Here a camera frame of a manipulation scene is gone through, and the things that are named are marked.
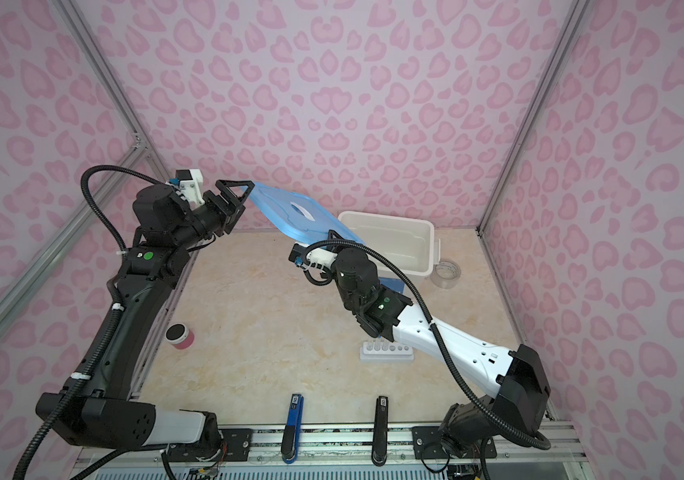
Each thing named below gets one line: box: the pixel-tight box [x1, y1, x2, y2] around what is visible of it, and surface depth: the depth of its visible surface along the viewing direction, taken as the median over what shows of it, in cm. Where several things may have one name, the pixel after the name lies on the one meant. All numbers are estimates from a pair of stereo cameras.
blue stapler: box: [281, 393, 304, 464], surface depth 76 cm
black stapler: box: [371, 395, 389, 467], surface depth 73 cm
